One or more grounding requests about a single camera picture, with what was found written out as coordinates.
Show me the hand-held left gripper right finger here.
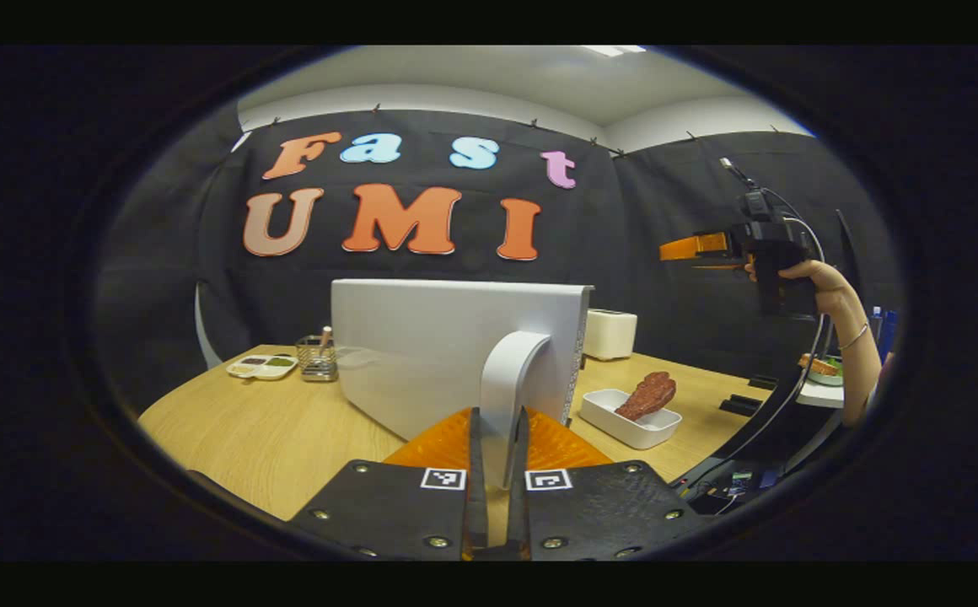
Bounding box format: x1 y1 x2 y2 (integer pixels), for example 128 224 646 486
506 407 713 561

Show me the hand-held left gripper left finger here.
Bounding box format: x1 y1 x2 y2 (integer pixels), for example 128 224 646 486
287 407 490 561

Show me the white rectangular dish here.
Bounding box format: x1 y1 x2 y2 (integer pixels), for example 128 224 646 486
578 388 684 450

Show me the white microwave oven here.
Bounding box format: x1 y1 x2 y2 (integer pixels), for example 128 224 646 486
330 278 595 490

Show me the reddish brown meat piece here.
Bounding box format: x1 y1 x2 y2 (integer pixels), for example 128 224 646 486
614 371 678 422

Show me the bowl of mixed food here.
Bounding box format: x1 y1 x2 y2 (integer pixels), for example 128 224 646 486
799 352 844 387

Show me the white toaster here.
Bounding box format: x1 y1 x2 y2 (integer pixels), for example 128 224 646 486
583 309 638 362

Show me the white side table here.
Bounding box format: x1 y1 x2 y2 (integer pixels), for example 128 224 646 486
797 371 846 410

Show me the metal mesh utensil holder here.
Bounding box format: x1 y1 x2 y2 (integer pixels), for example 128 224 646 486
295 335 339 383

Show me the white divided seasoning tray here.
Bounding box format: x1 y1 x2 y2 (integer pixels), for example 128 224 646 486
226 354 298 382

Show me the black cable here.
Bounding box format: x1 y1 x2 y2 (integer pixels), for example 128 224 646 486
670 211 829 494

